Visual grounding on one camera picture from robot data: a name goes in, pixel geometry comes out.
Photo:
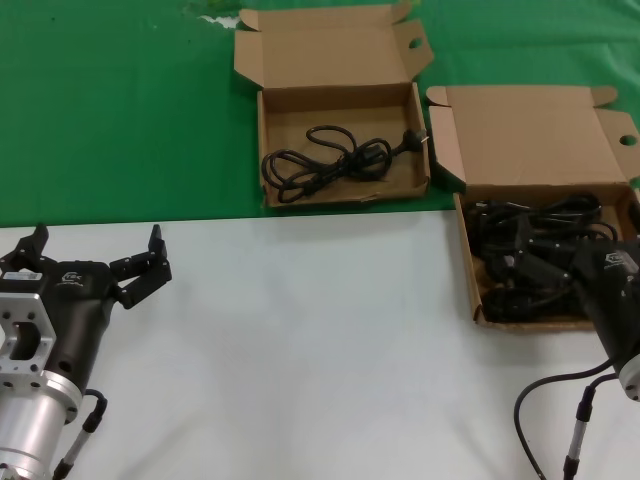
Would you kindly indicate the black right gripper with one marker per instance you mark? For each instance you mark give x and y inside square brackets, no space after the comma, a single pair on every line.
[615,310]

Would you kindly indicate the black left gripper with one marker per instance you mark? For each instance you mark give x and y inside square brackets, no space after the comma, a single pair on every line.
[75,320]

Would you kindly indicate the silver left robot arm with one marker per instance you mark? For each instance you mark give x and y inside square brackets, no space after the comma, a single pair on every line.
[30,425]

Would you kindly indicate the open cardboard box, intact rim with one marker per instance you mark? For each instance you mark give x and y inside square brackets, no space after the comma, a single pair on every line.
[525,140]

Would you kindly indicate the open cardboard box, torn rim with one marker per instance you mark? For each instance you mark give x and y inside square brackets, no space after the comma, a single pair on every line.
[325,50]

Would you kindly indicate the green table cloth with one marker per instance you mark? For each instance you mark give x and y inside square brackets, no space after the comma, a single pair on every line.
[100,125]

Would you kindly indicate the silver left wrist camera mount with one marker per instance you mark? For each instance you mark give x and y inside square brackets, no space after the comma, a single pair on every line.
[35,320]

